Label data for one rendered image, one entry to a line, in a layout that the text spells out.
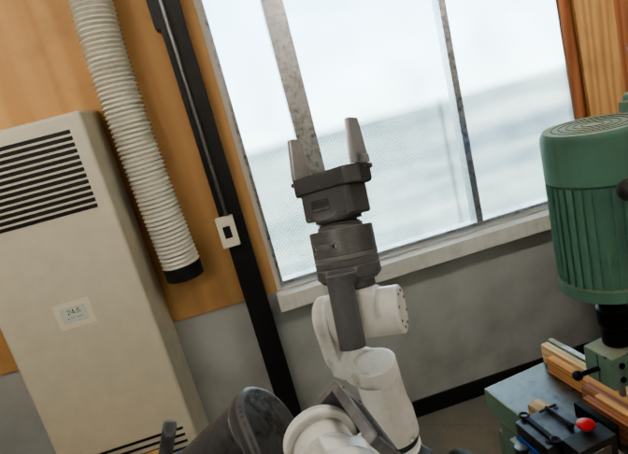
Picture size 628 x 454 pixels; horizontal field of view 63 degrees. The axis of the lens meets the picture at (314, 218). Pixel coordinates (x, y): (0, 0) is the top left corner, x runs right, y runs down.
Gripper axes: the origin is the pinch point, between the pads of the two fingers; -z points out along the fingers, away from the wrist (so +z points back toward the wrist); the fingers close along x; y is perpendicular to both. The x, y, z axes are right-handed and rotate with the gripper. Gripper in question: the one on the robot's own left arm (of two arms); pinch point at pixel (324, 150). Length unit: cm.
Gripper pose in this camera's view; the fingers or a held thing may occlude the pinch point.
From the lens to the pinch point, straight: 71.7
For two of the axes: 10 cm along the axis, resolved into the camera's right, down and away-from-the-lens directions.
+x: 7.2, -1.7, -6.7
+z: 2.0, 9.8, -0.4
